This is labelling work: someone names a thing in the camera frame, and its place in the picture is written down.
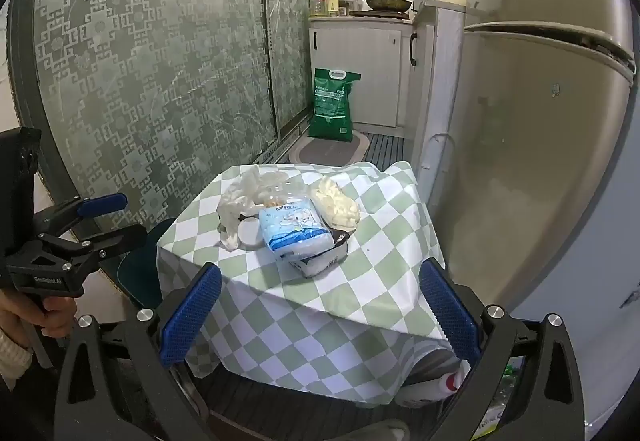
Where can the clear plastic bag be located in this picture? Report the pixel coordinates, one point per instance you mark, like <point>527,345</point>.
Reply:
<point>245,201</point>

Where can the dark teal bin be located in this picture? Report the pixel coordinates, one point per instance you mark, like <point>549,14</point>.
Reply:
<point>140,276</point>

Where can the patterned frosted glass door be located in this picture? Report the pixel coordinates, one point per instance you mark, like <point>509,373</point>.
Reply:
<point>150,71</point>
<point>292,21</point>

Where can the white plastic bottle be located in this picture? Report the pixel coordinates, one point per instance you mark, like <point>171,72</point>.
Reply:
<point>435,388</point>

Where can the blue tissue pack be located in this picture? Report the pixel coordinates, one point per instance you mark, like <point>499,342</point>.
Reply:
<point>295,228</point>

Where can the white kitchen cabinet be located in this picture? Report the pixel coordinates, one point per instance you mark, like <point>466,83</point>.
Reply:
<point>360,66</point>

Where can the white round lid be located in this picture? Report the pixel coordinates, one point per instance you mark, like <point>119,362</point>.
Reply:
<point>248,233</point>

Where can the green white checkered tablecloth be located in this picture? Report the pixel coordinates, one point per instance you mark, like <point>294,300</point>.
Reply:
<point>350,271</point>

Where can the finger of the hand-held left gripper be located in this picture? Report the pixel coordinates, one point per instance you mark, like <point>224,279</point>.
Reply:
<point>115,241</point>
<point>102,205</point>

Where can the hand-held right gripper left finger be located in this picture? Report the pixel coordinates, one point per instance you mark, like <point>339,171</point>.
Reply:
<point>192,316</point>

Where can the yellowish plastic bag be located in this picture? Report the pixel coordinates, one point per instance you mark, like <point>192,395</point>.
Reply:
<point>335,203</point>

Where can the black and white carton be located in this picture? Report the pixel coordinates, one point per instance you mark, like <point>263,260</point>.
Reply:
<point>320,263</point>

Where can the oval grey floor mat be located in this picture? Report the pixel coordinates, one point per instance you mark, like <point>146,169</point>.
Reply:
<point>325,152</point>

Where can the beige refrigerator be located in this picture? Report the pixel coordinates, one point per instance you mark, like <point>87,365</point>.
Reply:
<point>540,146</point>

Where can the green rice bag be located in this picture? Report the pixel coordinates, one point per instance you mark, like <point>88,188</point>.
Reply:
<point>330,106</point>

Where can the person's left hand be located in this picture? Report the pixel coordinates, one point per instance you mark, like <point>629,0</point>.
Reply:
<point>60,316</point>

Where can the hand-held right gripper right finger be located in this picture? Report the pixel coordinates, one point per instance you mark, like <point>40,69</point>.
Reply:
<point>450,316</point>

